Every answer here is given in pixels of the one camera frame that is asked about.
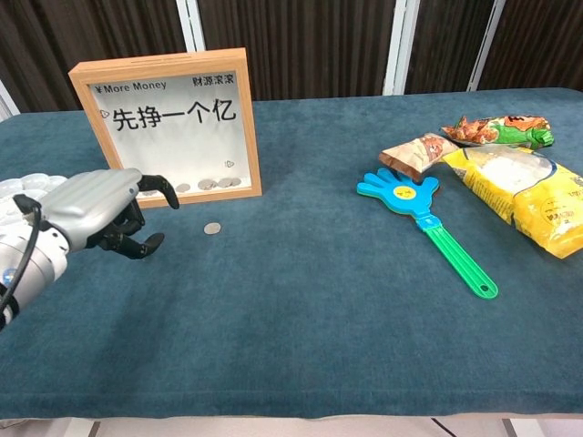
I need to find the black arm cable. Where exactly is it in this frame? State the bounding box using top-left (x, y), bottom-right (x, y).
top-left (0, 194), bottom-right (41, 322)

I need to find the white partition post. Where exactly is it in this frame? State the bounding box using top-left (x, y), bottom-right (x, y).
top-left (382, 0), bottom-right (421, 96)
top-left (175, 0), bottom-right (206, 52)
top-left (464, 0), bottom-right (507, 92)
top-left (0, 79), bottom-right (22, 123)

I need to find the brown snack packet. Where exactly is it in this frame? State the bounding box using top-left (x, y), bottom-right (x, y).
top-left (378, 132), bottom-right (460, 180)

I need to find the blue table cloth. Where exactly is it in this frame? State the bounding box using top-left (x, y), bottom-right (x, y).
top-left (0, 86), bottom-right (583, 420)

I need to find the white flower paint palette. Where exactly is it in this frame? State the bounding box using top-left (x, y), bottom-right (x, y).
top-left (0, 172), bottom-right (69, 238)

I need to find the blue hand clapper toy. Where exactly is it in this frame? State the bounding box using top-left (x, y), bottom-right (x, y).
top-left (356, 167), bottom-right (499, 300)

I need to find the orange green snack bag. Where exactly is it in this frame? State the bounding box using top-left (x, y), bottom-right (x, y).
top-left (439, 114), bottom-right (557, 149)

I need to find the wooden frame coin bank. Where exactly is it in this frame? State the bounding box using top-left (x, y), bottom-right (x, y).
top-left (67, 46), bottom-right (264, 211)

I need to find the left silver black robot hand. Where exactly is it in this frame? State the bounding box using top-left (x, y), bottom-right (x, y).
top-left (39, 168), bottom-right (180, 261)

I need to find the yellow snack bag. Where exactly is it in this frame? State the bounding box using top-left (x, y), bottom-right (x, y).
top-left (441, 145), bottom-right (583, 260)

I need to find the dark slatted partition panel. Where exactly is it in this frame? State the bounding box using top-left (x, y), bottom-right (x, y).
top-left (0, 0), bottom-right (192, 113)
top-left (198, 0), bottom-right (404, 101)
top-left (404, 0), bottom-right (496, 95)
top-left (477, 0), bottom-right (583, 92)

